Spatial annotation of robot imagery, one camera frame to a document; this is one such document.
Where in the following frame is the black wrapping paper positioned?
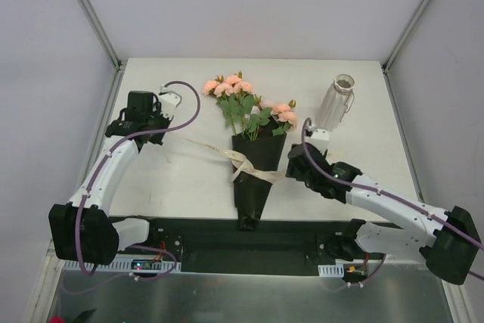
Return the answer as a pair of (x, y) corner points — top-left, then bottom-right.
(231, 120), (287, 231)

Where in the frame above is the cream printed ribbon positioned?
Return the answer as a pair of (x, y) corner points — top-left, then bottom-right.
(183, 138), (284, 185)

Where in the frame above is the pink rose bouquet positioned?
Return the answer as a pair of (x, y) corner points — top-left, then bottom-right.
(202, 72), (298, 141)

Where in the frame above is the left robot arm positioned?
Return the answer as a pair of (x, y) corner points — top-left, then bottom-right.
(48, 91), (182, 266)

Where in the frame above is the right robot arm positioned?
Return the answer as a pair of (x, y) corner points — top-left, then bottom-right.
(286, 142), (483, 285)

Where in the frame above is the white ribbed ceramic vase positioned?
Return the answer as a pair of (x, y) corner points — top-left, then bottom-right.
(315, 74), (355, 132)

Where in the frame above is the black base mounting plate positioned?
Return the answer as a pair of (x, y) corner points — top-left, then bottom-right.
(126, 218), (350, 276)

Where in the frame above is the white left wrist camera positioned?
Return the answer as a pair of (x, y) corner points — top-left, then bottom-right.
(159, 91), (182, 120)

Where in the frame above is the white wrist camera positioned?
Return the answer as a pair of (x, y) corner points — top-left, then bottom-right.
(159, 91), (182, 120)
(306, 126), (330, 154)

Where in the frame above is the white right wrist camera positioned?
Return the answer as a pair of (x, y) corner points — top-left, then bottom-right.
(306, 126), (330, 154)

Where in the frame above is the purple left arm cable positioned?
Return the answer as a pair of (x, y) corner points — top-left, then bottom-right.
(73, 80), (201, 277)

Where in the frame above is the right white cable duct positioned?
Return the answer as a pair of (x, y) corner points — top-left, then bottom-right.
(318, 263), (368, 278)

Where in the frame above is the white cable duct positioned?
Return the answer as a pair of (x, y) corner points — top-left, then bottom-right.
(318, 263), (368, 278)
(64, 254), (183, 275)

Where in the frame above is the left aluminium frame post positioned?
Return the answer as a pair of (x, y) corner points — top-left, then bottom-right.
(77, 0), (123, 70)

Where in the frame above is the aluminium frame post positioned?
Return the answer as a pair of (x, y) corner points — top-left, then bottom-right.
(382, 0), (432, 75)
(77, 0), (123, 70)

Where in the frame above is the left white cable duct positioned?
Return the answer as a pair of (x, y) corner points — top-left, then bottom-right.
(64, 254), (183, 275)

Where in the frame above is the right aluminium frame post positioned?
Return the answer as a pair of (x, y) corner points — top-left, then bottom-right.
(382, 0), (432, 75)

